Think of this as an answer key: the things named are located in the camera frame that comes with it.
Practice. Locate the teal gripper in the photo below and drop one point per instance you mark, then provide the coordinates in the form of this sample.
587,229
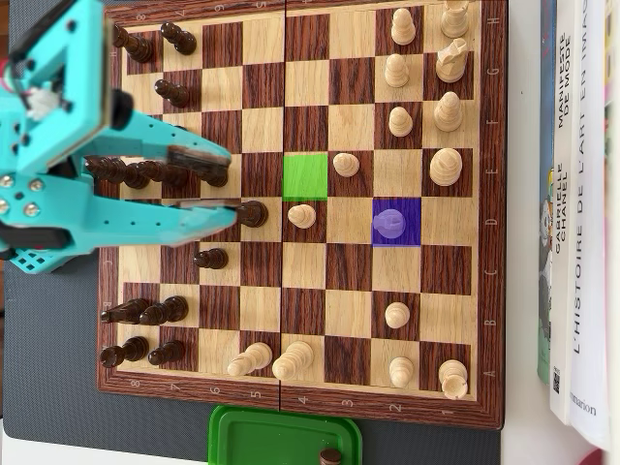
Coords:
73,220

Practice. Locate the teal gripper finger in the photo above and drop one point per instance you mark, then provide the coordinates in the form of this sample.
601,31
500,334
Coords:
155,138

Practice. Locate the light wooden pawn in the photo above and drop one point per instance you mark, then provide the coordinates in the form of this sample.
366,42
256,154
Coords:
397,70
403,26
346,164
397,315
301,215
390,225
400,121
402,372

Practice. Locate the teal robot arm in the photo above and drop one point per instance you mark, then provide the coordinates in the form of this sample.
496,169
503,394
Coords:
34,264

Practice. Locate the dark wooden captured chess piece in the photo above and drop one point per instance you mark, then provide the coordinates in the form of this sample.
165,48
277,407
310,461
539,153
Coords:
330,457

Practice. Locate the dark wooden king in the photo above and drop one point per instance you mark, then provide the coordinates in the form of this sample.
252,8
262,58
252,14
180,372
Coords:
114,172

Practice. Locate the dark wooden bishop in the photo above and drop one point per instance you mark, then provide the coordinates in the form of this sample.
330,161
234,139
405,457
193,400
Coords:
123,312

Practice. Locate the dark wooden rook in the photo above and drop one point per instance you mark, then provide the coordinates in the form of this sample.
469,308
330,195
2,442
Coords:
133,44
123,352

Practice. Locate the light wooden queen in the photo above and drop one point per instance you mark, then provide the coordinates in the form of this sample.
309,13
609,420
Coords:
292,361

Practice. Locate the wooden chessboard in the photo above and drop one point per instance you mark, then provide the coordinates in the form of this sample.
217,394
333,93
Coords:
349,266

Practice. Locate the green plastic tray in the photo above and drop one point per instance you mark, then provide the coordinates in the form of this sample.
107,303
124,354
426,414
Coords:
271,436

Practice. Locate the light wooden king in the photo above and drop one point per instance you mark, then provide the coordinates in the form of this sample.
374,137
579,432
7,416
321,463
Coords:
445,167

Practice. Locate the light wooden knight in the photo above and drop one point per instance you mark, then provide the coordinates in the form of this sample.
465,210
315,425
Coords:
451,60

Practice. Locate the light wooden rook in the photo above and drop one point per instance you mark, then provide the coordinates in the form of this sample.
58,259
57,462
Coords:
455,18
454,380

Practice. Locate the thin illustrated panda book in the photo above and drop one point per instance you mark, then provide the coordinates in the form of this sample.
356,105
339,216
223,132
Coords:
546,290

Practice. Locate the white Gabrielle Chanel book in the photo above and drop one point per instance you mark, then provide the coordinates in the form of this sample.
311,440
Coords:
563,290

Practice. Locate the pink red object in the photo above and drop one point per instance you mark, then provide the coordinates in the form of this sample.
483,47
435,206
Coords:
596,457

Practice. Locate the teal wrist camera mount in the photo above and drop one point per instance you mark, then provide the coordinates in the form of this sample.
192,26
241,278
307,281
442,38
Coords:
87,72

